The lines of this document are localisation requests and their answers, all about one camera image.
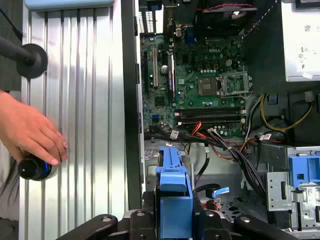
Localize black expansion slot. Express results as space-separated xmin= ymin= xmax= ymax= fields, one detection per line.
xmin=143 ymin=51 xmax=149 ymax=86

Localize white expansion slot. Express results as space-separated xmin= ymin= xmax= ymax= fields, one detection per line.
xmin=152 ymin=47 xmax=159 ymax=88

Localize black case fan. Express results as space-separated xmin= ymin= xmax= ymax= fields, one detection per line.
xmin=193 ymin=1 xmax=258 ymax=38

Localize yellow power wires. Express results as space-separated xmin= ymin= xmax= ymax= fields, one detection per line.
xmin=259 ymin=93 xmax=313 ymax=132

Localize person's hand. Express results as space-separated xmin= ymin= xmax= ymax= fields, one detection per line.
xmin=0 ymin=90 xmax=69 ymax=166

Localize black wire blue plug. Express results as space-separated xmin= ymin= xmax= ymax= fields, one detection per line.
xmin=193 ymin=146 xmax=231 ymax=200

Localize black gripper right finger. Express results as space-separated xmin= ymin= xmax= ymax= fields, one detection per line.
xmin=192 ymin=192 xmax=299 ymax=240

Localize green motherboard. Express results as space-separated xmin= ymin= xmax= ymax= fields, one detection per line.
xmin=139 ymin=23 xmax=248 ymax=139

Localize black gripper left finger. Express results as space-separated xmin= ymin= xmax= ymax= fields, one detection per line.
xmin=56 ymin=191 xmax=161 ymax=240

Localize black RAM slot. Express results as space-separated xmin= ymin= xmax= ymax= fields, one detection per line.
xmin=178 ymin=108 xmax=241 ymax=114
xmin=179 ymin=117 xmax=241 ymax=123
xmin=174 ymin=112 xmax=245 ymax=118
xmin=176 ymin=120 xmax=245 ymax=127

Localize grey power supply unit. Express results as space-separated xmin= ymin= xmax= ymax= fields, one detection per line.
xmin=242 ymin=0 xmax=320 ymax=95

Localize black wire bundle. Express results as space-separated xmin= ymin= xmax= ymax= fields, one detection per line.
xmin=144 ymin=127 xmax=267 ymax=195

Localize orange red wire harness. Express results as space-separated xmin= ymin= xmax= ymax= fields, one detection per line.
xmin=191 ymin=121 xmax=258 ymax=161

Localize black graphics card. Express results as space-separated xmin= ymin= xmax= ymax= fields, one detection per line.
xmin=166 ymin=51 xmax=176 ymax=101

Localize round black tool blue ring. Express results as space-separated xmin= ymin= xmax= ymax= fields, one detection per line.
xmin=17 ymin=153 xmax=60 ymax=181

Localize black round base with rod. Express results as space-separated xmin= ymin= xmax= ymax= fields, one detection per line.
xmin=0 ymin=36 xmax=49 ymax=80

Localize blue drive cage latch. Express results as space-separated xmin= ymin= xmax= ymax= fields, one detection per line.
xmin=288 ymin=154 xmax=320 ymax=188

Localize person's grey shirt trunk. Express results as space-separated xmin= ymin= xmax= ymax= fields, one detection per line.
xmin=0 ymin=139 xmax=21 ymax=222

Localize hard disk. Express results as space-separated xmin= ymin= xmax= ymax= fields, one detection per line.
xmin=154 ymin=146 xmax=195 ymax=240

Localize red black disk power wire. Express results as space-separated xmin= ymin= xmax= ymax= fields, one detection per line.
xmin=201 ymin=198 xmax=222 ymax=212

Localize CPU socket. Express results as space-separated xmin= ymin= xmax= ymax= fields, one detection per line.
xmin=198 ymin=76 xmax=218 ymax=97

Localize black PC case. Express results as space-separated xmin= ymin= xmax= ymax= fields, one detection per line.
xmin=121 ymin=0 xmax=320 ymax=240

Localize wire locking lever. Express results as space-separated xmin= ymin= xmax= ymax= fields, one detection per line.
xmin=219 ymin=90 xmax=255 ymax=99

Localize metal socket cover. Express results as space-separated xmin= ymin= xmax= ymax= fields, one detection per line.
xmin=218 ymin=71 xmax=251 ymax=97

